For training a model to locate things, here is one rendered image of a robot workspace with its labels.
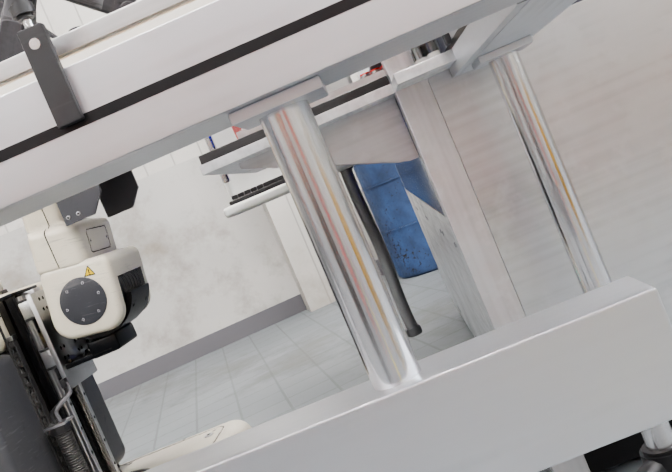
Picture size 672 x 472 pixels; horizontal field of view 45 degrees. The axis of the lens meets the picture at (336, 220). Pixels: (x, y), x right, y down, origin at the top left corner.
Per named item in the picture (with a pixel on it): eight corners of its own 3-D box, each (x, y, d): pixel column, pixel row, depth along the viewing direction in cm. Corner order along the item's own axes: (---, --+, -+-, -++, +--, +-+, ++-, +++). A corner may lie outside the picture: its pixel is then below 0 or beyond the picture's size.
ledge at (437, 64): (465, 62, 150) (461, 52, 150) (473, 52, 137) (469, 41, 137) (395, 92, 151) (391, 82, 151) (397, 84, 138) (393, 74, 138)
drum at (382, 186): (468, 241, 573) (415, 114, 569) (502, 241, 511) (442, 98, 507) (388, 277, 562) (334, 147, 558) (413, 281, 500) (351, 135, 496)
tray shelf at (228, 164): (415, 104, 222) (412, 98, 222) (434, 76, 153) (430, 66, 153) (255, 173, 226) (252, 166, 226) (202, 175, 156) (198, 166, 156)
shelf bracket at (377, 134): (418, 157, 165) (393, 98, 165) (419, 157, 162) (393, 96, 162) (265, 221, 167) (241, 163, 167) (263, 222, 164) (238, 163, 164)
